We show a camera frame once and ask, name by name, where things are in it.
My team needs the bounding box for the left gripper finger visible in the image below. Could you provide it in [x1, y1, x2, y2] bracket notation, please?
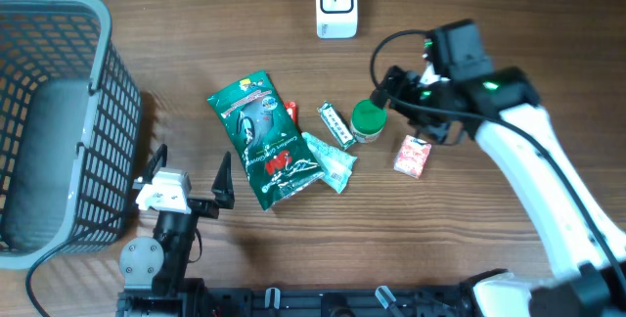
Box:
[141, 144, 167, 183]
[211, 152, 235, 208]

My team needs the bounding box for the green 3M gloves packet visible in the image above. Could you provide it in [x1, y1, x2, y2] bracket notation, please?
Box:
[207, 70, 324, 210]

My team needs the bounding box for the pink Kleenex tissue pack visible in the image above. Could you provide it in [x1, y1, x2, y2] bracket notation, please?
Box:
[393, 135, 431, 179]

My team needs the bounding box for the green lidded small jar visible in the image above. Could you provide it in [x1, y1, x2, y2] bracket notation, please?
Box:
[350, 99, 386, 143]

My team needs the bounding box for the red Nescafe stick sachet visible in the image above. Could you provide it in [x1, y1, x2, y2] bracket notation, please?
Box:
[285, 102, 297, 124]

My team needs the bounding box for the light green wipes packet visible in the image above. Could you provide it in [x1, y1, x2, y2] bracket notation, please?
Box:
[301, 132, 358, 194]

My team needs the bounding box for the white green box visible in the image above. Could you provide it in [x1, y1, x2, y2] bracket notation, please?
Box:
[318, 101, 356, 150]

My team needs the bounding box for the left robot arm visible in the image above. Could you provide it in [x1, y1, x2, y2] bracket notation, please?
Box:
[115, 144, 235, 317]

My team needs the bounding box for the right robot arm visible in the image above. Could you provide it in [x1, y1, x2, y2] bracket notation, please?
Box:
[371, 20, 625, 316]

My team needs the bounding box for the white barcode scanner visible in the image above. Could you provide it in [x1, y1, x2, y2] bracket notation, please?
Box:
[315, 0, 358, 39]

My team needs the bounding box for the grey plastic shopping basket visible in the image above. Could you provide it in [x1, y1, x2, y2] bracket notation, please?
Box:
[1, 0, 142, 270]

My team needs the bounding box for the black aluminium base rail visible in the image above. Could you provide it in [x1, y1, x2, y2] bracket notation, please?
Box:
[115, 286, 475, 317]

